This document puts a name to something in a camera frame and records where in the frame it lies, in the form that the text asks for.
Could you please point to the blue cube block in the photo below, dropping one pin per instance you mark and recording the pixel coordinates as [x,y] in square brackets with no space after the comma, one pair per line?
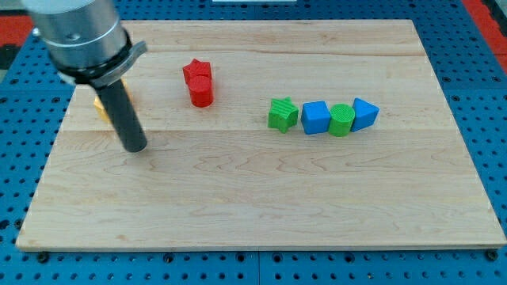
[315,117]

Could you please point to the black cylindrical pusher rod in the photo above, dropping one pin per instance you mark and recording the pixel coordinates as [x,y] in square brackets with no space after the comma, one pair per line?
[129,130]

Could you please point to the yellow block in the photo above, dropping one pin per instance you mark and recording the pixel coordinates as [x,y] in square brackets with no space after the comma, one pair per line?
[101,109]

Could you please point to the blue triangle block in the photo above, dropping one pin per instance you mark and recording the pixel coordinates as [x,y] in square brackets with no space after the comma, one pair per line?
[365,114]

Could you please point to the red cylinder block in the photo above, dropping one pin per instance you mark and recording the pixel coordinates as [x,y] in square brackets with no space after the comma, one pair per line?
[201,91]

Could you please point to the green cylinder block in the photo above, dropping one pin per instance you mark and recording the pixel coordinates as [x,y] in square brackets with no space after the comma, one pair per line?
[341,119]

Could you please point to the green star block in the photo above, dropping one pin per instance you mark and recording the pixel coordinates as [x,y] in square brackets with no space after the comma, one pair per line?
[283,114]

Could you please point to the red star block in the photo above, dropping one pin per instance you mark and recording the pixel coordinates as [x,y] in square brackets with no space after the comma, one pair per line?
[197,68]

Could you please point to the wooden board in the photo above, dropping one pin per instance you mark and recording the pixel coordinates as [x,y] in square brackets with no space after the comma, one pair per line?
[218,179]

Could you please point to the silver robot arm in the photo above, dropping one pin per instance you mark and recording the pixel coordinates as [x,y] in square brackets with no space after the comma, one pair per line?
[89,46]

